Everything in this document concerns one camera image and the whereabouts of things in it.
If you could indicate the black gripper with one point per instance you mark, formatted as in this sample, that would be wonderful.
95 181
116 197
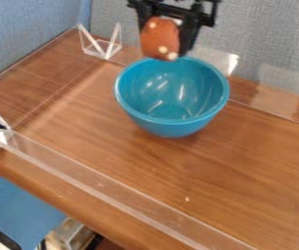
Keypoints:
200 14

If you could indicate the brown spotted toy mushroom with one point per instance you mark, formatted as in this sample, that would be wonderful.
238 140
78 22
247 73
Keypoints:
160 41

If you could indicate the blue plastic bowl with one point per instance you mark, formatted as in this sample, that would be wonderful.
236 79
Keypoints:
172 98

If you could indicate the clear acrylic back barrier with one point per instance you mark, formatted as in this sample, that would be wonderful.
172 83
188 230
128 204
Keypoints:
260 85

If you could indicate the clear acrylic barrier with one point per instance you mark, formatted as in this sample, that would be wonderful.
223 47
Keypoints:
152 212
260 85

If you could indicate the clear acrylic front barrier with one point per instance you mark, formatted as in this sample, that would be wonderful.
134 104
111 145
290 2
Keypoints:
152 212

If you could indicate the clear box under table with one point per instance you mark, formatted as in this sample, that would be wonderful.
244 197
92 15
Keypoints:
70 236

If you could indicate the clear acrylic corner bracket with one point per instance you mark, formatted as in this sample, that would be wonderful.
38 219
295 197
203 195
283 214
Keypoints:
99 47

